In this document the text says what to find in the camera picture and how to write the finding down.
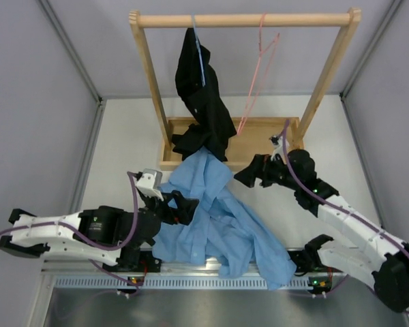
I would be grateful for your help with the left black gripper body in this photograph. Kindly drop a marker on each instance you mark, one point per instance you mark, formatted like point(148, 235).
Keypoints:
point(155, 204)

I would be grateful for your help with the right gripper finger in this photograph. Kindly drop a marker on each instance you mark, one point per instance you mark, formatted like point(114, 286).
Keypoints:
point(252, 172)
point(260, 182)

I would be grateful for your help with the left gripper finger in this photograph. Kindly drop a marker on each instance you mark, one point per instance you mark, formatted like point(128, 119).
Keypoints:
point(169, 216)
point(185, 210)

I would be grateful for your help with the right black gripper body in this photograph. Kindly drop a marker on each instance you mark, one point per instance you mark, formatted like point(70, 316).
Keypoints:
point(276, 174)

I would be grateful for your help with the light blue shirt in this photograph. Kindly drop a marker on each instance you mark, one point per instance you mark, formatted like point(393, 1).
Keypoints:
point(223, 227)

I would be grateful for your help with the pink wire hanger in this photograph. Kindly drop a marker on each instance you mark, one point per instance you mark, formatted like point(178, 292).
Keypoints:
point(257, 83)

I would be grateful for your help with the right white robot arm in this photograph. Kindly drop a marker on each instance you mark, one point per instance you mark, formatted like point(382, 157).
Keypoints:
point(378, 259)

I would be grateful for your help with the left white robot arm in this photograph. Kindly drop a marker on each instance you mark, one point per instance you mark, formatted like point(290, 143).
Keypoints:
point(109, 235)

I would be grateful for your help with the black shirt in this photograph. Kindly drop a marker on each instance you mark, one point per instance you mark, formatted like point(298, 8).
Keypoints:
point(214, 126)

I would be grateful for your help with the wooden clothes rack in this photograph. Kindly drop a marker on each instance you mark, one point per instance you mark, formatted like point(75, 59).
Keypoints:
point(252, 140)

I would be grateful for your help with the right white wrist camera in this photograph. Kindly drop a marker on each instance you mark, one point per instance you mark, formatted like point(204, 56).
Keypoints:
point(278, 142)

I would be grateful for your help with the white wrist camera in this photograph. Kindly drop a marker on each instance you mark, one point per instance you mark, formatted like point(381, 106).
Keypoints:
point(278, 142)
point(148, 183)

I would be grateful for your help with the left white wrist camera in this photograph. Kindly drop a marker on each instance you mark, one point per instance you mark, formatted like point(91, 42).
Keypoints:
point(148, 183)

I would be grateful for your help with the slotted cable duct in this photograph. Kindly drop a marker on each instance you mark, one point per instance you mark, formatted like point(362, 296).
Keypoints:
point(156, 282)

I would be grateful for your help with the blue wire hanger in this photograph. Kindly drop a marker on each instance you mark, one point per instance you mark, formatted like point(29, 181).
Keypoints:
point(198, 47)

